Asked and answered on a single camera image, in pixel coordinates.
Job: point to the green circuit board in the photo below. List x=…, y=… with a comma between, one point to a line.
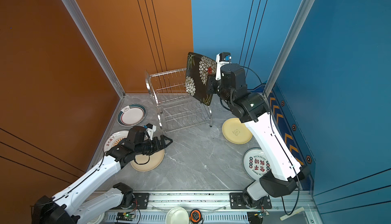
x=125, y=217

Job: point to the orange black tape measure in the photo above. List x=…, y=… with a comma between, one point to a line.
x=196, y=217

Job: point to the black square floral plate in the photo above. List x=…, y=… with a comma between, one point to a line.
x=198, y=70

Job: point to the yellow round plate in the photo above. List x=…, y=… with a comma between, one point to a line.
x=236, y=132

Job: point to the silver wire dish rack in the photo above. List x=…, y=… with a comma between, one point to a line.
x=176, y=108

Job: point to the white plate green maroon rim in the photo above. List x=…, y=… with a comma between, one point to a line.
x=131, y=115

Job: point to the white plate orange sunburst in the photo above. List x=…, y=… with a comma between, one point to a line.
x=115, y=139

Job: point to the white plate red characters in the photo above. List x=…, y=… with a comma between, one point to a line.
x=255, y=163

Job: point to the white round lid with label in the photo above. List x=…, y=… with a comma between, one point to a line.
x=97, y=220

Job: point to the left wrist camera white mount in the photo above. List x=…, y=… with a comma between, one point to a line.
x=150, y=130

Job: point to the cream flat stick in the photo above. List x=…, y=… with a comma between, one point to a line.
x=292, y=213

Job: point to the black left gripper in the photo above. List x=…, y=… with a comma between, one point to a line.
x=159, y=146

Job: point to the aluminium frame rail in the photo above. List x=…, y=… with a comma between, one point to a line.
x=216, y=209

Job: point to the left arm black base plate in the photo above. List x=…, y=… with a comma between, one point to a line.
x=140, y=200

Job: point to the white round bowl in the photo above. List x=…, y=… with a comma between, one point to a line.
x=177, y=215

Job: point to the cream beige round plate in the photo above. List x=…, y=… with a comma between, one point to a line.
x=145, y=163

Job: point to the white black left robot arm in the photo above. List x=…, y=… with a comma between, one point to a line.
x=71, y=206

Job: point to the small circuit board with wires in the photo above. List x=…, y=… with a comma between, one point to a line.
x=257, y=217

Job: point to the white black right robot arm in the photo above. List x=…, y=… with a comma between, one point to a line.
x=253, y=111

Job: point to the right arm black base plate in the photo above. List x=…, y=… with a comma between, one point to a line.
x=240, y=200

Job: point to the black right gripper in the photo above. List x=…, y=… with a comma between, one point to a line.
x=212, y=82

